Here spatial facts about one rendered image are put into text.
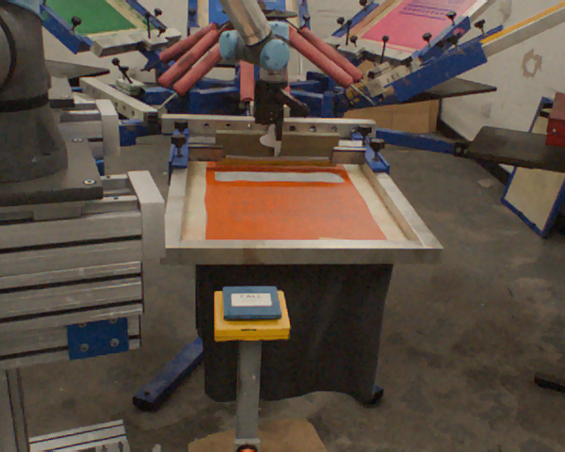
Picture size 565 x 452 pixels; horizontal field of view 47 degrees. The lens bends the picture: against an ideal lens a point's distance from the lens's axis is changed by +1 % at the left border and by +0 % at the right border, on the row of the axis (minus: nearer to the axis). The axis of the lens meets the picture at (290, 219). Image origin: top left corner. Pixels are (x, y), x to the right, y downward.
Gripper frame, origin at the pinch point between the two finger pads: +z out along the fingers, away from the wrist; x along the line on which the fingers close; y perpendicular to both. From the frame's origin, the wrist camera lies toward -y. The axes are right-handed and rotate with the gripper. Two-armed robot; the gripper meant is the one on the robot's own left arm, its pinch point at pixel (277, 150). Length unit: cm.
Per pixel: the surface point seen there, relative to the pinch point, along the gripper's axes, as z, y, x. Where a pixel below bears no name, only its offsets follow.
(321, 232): 5.4, -5.8, 45.7
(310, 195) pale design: 5.3, -6.6, 22.5
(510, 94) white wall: 37, -201, -270
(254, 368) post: 17, 11, 80
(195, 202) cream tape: 5.3, 23.1, 28.5
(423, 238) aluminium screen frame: 2, -26, 57
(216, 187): 5.3, 17.9, 17.6
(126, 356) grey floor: 100, 52, -44
